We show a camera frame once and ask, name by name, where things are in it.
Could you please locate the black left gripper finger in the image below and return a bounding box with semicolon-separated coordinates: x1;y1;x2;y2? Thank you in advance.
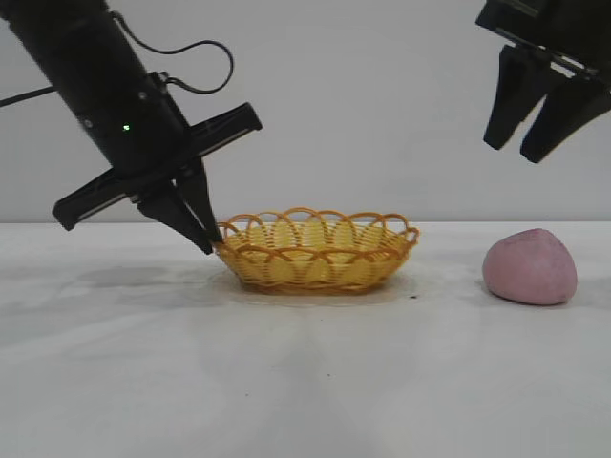
173;157;225;242
137;182;215;256

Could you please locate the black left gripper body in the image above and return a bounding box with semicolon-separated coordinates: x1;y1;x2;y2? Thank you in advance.
52;70;264;232

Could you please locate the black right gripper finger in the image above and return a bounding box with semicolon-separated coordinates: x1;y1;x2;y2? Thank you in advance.
482;44;551;152
518;87;611;165

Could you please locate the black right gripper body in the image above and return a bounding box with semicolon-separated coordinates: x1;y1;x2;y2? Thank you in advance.
474;0;611;93

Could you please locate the yellow woven wicker basket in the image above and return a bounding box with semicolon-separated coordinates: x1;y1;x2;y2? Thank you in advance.
212;205;422;298

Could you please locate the pink peach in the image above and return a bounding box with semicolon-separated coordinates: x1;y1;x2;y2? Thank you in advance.
481;227;579;307

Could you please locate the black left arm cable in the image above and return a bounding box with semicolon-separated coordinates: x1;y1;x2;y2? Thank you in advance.
0;85;56;109

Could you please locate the black looped left gripper cable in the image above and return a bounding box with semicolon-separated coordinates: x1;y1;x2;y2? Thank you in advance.
108;10;236;95

